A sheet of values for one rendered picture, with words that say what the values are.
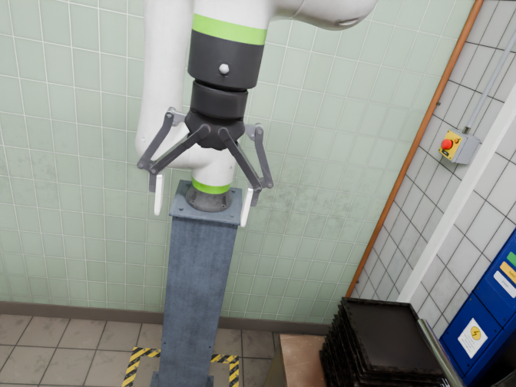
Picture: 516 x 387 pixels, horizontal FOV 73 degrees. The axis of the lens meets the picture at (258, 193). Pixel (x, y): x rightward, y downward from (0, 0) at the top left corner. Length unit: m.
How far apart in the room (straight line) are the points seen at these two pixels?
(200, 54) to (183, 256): 0.81
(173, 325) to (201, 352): 0.18
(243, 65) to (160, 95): 0.49
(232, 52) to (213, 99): 0.06
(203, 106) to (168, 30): 0.42
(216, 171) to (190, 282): 0.42
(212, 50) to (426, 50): 1.31
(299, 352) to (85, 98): 1.35
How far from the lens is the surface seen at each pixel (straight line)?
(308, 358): 1.57
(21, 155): 1.82
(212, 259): 1.15
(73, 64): 1.59
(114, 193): 1.76
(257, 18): 0.44
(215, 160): 1.00
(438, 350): 0.98
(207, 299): 1.28
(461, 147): 1.45
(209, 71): 0.44
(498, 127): 1.42
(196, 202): 1.08
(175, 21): 0.85
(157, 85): 0.90
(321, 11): 0.47
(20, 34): 1.64
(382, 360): 1.27
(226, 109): 0.46
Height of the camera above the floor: 1.79
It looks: 29 degrees down
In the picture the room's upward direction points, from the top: 13 degrees clockwise
